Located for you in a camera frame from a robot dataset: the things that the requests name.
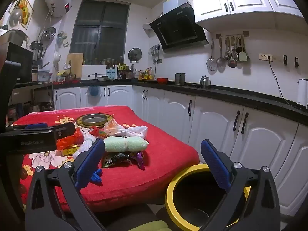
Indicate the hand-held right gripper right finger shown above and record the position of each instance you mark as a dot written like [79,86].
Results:
[215,164]

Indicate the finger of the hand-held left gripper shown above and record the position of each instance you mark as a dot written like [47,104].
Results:
[36,126]
[65,129]

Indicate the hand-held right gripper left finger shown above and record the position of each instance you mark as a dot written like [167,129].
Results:
[89,162]

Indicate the red snack wrapper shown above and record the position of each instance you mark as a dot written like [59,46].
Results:
[68,140]

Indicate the blue wrapper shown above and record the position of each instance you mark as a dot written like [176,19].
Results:
[96,176]

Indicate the white foam net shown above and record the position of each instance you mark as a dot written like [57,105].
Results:
[85,144]

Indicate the yellow box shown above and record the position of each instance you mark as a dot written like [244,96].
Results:
[68,151]

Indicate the dark snack wrapper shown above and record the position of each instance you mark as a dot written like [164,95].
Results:
[115,160]

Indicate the green foam packet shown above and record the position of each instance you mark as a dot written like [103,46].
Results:
[125,144]

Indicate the purple candy wrapper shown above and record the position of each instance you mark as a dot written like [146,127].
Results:
[139,160]

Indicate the white plastic bag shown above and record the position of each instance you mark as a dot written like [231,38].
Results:
[130,130]

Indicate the yellow trash bin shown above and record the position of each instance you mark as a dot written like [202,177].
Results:
[173,197]

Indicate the gold rimmed metal plate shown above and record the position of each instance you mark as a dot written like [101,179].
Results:
[95,119]

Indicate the metal shelf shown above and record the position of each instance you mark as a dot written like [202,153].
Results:
[36,86]

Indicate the white storage container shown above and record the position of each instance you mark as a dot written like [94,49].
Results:
[44,75]

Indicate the table with red cloth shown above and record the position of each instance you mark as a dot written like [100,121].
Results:
[149,168]

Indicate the white lower cabinets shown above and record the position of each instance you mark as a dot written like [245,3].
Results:
[173,115]

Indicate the white cabinets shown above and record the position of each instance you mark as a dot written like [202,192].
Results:
[173,115]
[240,2]

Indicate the black microwave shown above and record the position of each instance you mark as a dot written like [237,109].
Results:
[22,62]

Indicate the wooden cutting board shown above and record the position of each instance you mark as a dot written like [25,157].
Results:
[75,65]

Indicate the white jug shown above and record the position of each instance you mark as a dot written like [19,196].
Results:
[57,58]

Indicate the black kitchen countertop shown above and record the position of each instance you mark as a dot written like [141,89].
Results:
[240,97]

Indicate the blue knife holder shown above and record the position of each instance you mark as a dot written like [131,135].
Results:
[112,74]

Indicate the blender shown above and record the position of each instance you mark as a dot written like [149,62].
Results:
[36,51]

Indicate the steel teapot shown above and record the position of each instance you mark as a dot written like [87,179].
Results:
[205,81]

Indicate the green cushion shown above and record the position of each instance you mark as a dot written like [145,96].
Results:
[149,226]

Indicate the hanging packets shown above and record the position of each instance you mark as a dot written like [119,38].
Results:
[62,39]

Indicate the steel canister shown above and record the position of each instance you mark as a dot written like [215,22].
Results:
[179,79]

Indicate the steel lid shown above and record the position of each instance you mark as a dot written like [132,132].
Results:
[48,33]

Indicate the group of condiment bottles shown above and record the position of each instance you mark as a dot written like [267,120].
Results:
[145,74]

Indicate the red bowl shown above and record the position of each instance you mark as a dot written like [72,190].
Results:
[162,80]

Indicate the steel skimmer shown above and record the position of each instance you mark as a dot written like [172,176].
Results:
[211,63]

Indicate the round pot lid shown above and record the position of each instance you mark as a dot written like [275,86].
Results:
[134,54]

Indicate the red ladle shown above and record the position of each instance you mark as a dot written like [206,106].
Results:
[232,63]

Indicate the dark window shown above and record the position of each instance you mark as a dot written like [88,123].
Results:
[101,31]

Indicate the steel ladle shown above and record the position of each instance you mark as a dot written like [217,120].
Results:
[220,59]

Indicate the glass lid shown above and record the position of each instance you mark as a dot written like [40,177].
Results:
[16,16]

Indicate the green spatula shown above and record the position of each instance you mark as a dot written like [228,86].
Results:
[243,55]

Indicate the steel spoon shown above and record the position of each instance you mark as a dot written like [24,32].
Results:
[227,53]

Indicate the white electric kettle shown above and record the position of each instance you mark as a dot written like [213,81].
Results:
[302,93]

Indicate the black range hood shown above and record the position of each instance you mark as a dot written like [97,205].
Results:
[178,28]

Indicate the white upper cabinets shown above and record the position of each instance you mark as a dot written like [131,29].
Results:
[240,2]

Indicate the wall switch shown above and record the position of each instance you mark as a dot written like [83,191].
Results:
[158,60]

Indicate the wall power outlet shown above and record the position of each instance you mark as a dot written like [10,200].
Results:
[266,57]

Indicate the fruit wall poster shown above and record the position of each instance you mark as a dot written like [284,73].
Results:
[22,7]

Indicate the black wall hook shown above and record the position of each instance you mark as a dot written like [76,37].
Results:
[285,59]
[297,62]

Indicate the utensil rail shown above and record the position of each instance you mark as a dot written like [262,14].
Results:
[231,35]

